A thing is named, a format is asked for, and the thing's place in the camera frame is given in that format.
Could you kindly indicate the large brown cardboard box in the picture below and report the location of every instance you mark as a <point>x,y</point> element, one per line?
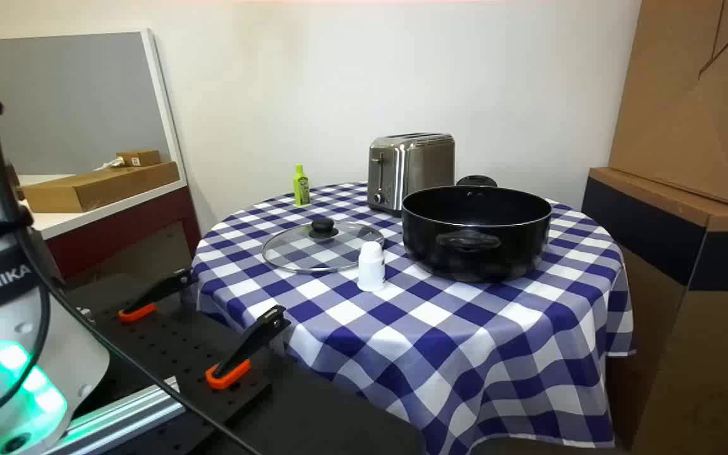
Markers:
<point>702,91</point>

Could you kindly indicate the black cooking pot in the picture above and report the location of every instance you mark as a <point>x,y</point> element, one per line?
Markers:
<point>473,243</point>

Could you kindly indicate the small black round object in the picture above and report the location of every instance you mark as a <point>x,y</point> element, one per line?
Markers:
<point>475,181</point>

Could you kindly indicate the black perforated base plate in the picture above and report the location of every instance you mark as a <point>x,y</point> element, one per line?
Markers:
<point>187,344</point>

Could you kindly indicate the small green bottle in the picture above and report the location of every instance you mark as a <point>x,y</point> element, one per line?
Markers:
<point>298,189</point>

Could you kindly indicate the grey panel board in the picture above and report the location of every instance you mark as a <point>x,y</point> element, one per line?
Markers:
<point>77,101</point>

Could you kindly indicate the white topped red cabinet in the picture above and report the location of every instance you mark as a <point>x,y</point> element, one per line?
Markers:
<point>120,223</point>

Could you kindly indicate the blue white checkered tablecloth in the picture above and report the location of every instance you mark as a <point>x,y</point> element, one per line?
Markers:
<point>467,344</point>

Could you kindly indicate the silver metal toaster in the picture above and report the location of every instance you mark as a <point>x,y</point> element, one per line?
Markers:
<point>422,166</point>

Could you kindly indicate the flat cardboard box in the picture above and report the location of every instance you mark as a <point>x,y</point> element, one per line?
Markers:
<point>99,189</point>

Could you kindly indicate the aluminium profile rail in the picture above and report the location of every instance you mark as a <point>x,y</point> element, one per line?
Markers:
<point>120,417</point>

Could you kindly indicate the small white plastic bottle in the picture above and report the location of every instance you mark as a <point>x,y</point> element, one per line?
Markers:
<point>370,268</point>

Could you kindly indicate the large cardboard box right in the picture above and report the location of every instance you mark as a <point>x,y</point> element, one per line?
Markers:
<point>684,337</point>

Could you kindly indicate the small cardboard piece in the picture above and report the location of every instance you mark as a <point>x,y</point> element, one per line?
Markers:
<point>140,158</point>

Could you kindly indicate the glass pot lid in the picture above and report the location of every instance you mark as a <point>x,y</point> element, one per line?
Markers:
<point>297,249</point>

